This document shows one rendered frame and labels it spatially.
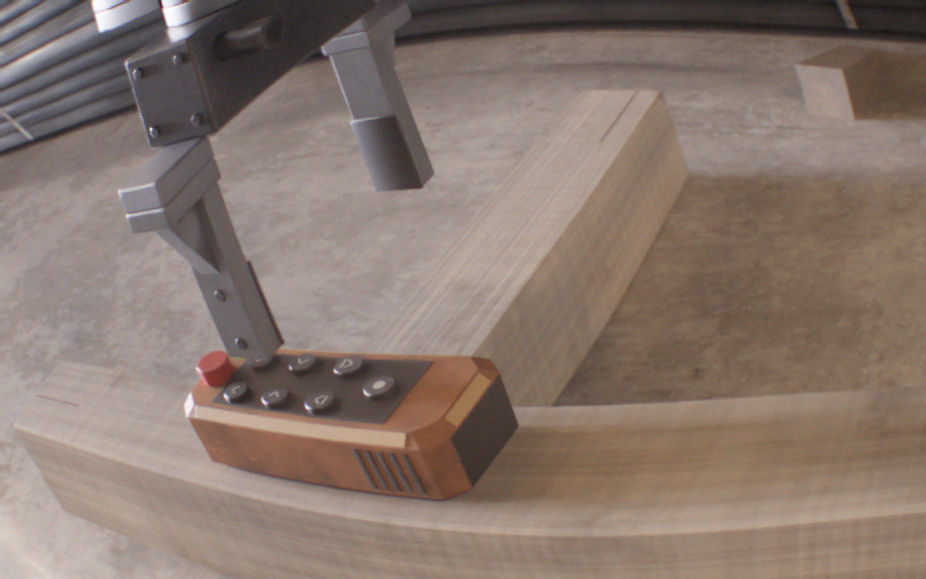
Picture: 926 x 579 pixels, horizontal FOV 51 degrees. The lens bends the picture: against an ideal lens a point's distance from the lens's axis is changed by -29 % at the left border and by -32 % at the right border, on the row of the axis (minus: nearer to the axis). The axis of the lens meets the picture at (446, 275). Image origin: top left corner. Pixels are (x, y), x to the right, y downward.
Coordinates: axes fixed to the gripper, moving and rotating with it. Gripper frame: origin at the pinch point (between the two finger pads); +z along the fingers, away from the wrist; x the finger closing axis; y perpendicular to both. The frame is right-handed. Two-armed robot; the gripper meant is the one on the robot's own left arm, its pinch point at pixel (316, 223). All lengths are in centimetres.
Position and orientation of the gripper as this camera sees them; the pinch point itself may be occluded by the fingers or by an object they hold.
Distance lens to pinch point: 57.8
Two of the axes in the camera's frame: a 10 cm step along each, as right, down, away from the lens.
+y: 8.3, -0.2, -5.5
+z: 3.2, 8.4, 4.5
